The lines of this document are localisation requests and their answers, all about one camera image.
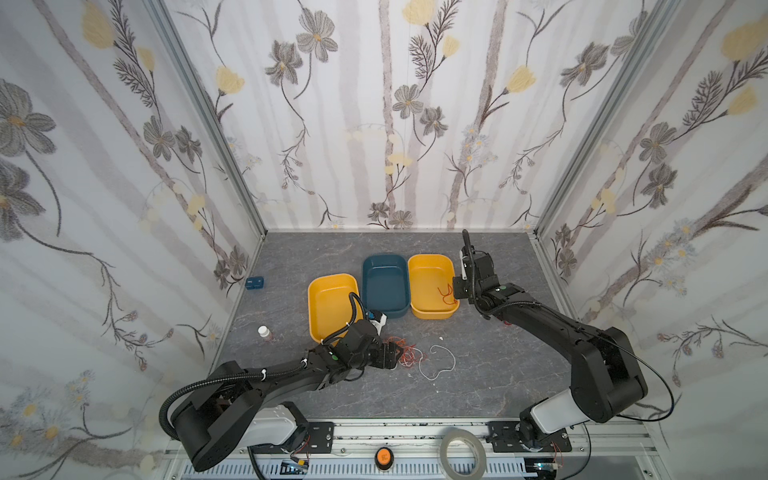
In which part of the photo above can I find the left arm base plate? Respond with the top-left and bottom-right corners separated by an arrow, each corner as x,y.
248,421 -> 335,455

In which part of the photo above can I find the small blue box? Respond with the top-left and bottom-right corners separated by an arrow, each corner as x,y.
244,276 -> 265,290

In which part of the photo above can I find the white cable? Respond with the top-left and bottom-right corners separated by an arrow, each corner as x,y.
417,344 -> 457,382

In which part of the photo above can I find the orange emergency button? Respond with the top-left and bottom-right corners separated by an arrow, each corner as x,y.
374,447 -> 394,471

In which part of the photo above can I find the teal plastic bin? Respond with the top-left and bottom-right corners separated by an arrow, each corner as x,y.
361,254 -> 411,319

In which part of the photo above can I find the yellow plastic bin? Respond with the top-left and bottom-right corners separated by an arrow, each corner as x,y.
407,254 -> 460,320
307,273 -> 359,343

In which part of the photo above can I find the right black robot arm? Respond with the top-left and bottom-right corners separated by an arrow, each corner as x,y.
453,229 -> 677,450

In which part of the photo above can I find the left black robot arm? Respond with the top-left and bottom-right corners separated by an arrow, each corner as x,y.
158,293 -> 404,472

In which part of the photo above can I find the left yellow plastic bin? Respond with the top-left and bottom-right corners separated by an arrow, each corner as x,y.
307,273 -> 359,343

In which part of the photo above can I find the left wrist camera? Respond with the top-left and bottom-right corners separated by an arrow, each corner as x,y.
366,310 -> 388,335

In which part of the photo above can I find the roll of tape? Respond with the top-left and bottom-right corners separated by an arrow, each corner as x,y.
438,428 -> 487,480

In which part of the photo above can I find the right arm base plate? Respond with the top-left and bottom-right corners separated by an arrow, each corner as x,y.
486,420 -> 573,453

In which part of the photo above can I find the right yellow plastic bin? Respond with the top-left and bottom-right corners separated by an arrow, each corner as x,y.
407,254 -> 460,320

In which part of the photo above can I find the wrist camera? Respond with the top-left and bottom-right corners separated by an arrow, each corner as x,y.
460,248 -> 470,280
366,310 -> 388,335

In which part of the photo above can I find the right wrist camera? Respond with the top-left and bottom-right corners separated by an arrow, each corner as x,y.
460,248 -> 470,280

